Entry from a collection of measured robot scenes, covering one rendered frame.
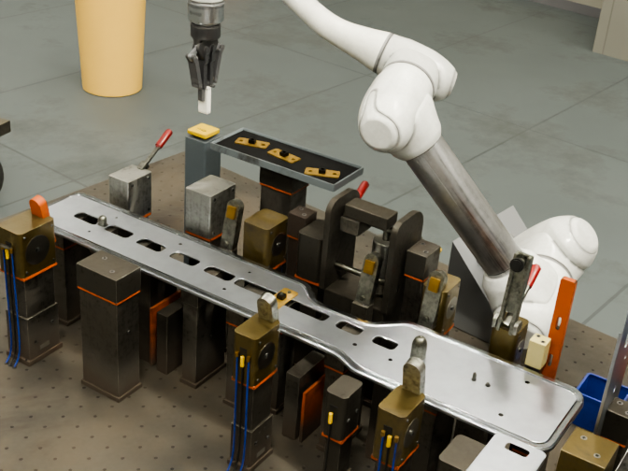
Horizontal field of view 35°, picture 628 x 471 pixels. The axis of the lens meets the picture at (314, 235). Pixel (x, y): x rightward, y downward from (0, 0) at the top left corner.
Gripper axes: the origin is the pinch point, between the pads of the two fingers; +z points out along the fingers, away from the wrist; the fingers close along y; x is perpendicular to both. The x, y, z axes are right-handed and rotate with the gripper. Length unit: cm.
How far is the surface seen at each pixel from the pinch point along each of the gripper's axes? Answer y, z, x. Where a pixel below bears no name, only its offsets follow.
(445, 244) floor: -188, 124, -8
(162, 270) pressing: 41, 24, 21
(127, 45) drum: -225, 91, -236
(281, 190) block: 4.1, 15.3, 28.0
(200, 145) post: 3.8, 10.9, 1.9
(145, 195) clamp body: 15.5, 23.8, -6.6
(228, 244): 22.2, 23.8, 25.6
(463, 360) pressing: 29, 25, 91
